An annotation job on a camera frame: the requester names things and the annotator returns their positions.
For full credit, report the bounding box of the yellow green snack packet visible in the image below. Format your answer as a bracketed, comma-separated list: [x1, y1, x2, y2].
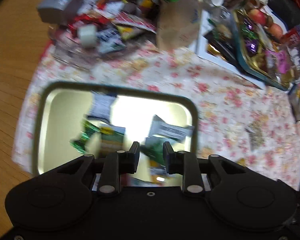
[100, 126, 126, 157]

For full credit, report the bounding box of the grey white snack bar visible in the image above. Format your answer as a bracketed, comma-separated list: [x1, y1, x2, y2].
[149, 115, 194, 142]

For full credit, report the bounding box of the white floral snack packet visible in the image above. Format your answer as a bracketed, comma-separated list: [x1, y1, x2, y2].
[70, 119, 101, 154]

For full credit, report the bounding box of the gold heart chocolate packet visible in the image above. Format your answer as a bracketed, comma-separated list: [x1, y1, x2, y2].
[245, 120, 264, 152]

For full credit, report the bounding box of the red biscuit packet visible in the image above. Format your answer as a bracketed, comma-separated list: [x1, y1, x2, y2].
[127, 166, 182, 187]

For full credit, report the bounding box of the white black snack packet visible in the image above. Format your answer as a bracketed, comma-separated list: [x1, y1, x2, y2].
[87, 92, 117, 123]

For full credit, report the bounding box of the glass dish of snacks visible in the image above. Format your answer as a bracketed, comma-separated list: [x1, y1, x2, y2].
[51, 0, 160, 70]

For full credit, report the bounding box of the empty gold metal tray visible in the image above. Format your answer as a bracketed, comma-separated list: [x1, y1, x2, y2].
[32, 82, 198, 186]

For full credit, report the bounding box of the floral tablecloth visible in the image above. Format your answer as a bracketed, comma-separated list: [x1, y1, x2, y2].
[12, 42, 300, 190]

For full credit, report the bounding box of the white board under tray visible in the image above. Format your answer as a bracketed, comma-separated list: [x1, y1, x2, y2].
[194, 10, 267, 91]

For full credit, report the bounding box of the white roll of tape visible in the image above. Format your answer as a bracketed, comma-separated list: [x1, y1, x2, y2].
[77, 24, 97, 48]

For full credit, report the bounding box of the pink snack bag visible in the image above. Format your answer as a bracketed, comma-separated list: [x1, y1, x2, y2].
[265, 50, 290, 75]

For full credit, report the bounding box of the teal gold snack tray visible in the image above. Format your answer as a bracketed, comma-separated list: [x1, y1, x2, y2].
[231, 10, 294, 91]

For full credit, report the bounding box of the brown paper bag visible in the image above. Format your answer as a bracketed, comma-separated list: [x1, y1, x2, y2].
[157, 0, 202, 50]

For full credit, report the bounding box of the red apple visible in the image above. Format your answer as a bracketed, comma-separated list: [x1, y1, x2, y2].
[248, 9, 267, 25]

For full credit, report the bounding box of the grey cardboard box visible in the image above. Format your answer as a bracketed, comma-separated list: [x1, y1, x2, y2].
[37, 0, 83, 25]

